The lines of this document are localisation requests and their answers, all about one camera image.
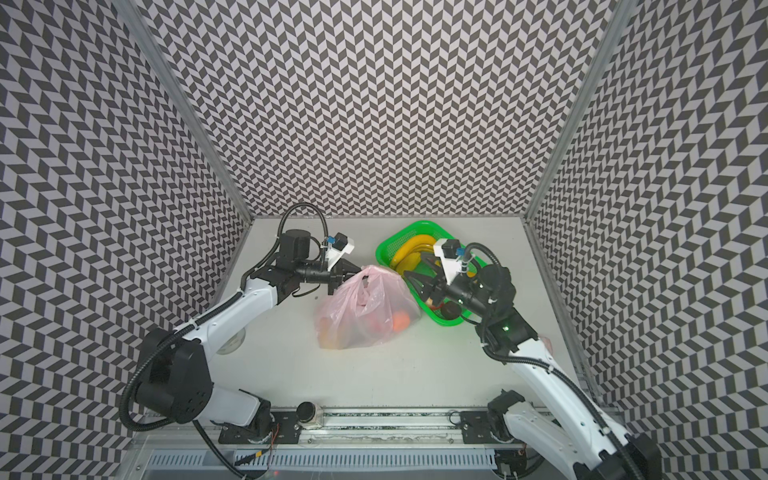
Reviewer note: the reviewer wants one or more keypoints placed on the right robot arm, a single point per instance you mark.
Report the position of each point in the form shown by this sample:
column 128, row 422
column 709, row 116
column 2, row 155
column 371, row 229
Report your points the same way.
column 512, row 341

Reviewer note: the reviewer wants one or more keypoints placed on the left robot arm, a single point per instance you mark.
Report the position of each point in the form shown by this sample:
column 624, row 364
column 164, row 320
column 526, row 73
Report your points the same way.
column 172, row 382

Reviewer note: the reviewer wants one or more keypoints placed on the pink object near wall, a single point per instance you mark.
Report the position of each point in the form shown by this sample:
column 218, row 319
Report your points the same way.
column 546, row 342

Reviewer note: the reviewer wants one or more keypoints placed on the large orange fake orange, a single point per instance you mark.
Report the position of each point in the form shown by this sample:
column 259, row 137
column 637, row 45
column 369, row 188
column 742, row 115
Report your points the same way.
column 400, row 320

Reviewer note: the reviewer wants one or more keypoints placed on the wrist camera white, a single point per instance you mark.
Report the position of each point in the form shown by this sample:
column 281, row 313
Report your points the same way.
column 450, row 255
column 336, row 247

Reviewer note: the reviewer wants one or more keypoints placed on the clear tape roll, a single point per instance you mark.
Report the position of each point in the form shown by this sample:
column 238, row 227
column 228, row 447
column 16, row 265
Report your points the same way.
column 233, row 344

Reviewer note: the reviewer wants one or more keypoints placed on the pink plastic bag peach print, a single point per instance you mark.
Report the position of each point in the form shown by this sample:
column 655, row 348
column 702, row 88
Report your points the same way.
column 359, row 313

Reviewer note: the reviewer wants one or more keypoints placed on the aluminium front rail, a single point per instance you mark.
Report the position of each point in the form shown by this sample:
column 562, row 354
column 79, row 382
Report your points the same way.
column 435, row 427

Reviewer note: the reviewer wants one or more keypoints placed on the yellow fake banana bunch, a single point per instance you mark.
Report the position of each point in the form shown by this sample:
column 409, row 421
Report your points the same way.
column 408, row 256

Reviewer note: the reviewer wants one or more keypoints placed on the black knob on rail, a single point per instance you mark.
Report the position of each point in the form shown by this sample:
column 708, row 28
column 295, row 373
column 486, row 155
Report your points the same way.
column 306, row 412

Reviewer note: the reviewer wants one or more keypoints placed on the green plastic basket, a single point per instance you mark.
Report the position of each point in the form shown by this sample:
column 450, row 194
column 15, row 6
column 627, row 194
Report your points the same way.
column 386, row 250

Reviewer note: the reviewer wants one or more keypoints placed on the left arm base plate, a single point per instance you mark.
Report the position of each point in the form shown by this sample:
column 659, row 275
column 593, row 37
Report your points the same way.
column 267, row 427

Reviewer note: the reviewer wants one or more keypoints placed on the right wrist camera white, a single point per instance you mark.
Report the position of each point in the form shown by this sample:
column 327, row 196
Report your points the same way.
column 450, row 255

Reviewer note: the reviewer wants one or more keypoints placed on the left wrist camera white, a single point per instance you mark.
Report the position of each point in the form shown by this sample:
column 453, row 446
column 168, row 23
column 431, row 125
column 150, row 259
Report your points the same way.
column 336, row 247

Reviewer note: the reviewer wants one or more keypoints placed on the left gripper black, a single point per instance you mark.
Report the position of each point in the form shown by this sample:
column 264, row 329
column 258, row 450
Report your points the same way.
column 338, row 276

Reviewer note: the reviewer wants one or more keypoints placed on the dark fake plum right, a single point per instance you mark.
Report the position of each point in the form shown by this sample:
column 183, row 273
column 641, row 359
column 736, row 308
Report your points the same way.
column 450, row 311

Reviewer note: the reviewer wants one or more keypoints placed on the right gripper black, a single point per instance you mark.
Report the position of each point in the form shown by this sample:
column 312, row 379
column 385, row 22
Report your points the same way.
column 440, row 288

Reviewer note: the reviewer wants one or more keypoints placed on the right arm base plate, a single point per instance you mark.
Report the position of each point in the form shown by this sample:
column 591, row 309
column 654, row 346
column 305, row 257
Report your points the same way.
column 487, row 426

